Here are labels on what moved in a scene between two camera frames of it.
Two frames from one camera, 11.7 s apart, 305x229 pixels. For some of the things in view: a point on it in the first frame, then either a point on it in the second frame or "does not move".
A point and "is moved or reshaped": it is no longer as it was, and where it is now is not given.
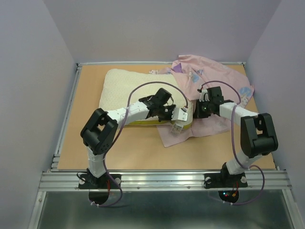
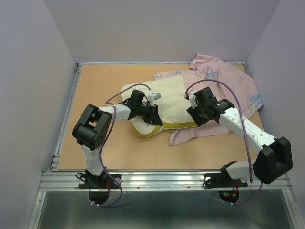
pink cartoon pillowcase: [194, 73] is moved or reshaped
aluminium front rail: [163, 181] does not move
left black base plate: [89, 181] does not move
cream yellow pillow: [119, 88] is moved or reshaped
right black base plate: [220, 180] does not move
